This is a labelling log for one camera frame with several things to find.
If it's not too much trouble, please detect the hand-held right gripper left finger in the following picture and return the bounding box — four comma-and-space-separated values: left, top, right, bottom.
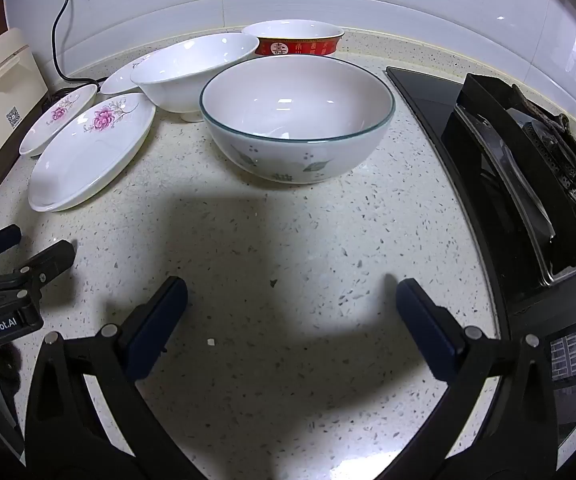
24, 275, 203, 480

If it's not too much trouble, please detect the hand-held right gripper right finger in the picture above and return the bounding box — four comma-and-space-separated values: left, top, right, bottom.
373, 277, 561, 480

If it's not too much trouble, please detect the large pink flower plate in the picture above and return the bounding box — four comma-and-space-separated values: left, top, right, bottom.
28, 93, 157, 212

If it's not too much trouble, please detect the small pink flower plate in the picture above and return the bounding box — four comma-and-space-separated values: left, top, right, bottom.
19, 84, 99, 157

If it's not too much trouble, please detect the red banded white bowl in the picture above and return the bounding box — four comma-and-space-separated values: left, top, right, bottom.
241, 20, 345, 57

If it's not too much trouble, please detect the white flower print plate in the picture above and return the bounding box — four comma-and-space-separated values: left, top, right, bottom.
100, 52, 169, 96

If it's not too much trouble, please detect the black stove pan support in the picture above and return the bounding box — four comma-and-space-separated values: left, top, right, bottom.
440, 72, 576, 291

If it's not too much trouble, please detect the stove burner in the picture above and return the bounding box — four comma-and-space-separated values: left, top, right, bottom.
512, 85, 576, 206

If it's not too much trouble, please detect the black glass gas stove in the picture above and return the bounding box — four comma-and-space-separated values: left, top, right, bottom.
385, 66, 576, 461

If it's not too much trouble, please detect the plain white footed bowl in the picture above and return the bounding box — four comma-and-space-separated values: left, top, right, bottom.
130, 33, 260, 123

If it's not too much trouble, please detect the large green rimmed leaf bowl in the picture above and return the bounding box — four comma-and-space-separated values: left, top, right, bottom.
199, 54, 396, 184

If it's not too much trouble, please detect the black power cable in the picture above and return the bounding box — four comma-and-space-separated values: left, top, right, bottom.
52, 0, 111, 95

